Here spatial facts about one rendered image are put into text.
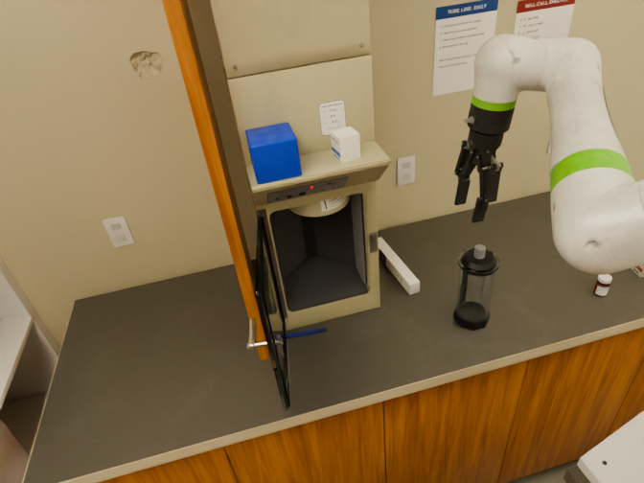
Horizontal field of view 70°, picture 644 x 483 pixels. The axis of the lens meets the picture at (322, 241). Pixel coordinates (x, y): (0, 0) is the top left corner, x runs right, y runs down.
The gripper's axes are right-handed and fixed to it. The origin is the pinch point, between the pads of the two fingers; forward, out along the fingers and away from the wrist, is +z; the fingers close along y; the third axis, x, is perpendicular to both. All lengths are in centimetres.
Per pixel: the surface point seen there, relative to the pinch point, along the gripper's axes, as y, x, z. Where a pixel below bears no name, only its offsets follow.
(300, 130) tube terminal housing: -15.3, -39.5, -18.9
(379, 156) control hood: -4.9, -23.8, -14.7
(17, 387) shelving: -59, -149, 93
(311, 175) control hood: -3.9, -40.4, -13.4
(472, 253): 1.7, 3.2, 16.0
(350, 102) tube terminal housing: -14.8, -27.5, -24.4
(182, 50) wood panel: -9, -63, -41
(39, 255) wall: -61, -120, 34
